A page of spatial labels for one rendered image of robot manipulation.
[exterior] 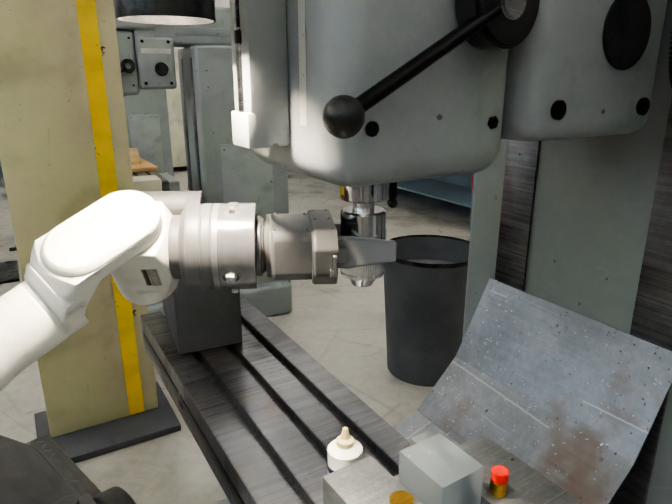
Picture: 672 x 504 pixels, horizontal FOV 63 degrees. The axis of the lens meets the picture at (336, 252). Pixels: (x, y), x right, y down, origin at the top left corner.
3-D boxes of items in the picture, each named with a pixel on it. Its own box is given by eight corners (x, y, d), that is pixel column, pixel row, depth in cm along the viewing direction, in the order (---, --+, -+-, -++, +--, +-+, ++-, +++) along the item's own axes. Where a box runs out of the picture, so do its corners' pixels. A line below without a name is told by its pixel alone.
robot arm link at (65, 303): (172, 213, 51) (39, 303, 45) (187, 265, 59) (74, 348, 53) (130, 175, 54) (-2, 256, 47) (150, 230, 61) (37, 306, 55)
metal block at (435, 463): (438, 542, 50) (442, 488, 48) (397, 501, 55) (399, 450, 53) (479, 518, 53) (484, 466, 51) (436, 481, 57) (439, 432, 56)
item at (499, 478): (498, 500, 51) (501, 478, 50) (485, 490, 52) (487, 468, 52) (510, 494, 52) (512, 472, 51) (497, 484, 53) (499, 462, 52)
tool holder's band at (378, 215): (352, 226, 54) (352, 216, 54) (333, 215, 58) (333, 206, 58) (394, 221, 56) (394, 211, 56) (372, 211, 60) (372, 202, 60)
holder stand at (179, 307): (178, 355, 101) (168, 251, 95) (162, 311, 120) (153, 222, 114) (243, 343, 105) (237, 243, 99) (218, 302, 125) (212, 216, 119)
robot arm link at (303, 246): (339, 216, 50) (205, 217, 49) (338, 313, 53) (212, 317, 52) (327, 189, 62) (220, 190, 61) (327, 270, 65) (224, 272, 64)
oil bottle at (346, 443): (338, 525, 63) (339, 443, 59) (321, 502, 66) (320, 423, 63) (368, 511, 65) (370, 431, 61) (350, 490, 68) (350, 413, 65)
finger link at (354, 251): (394, 264, 56) (334, 266, 56) (395, 234, 55) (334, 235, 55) (397, 270, 55) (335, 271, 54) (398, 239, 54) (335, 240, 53)
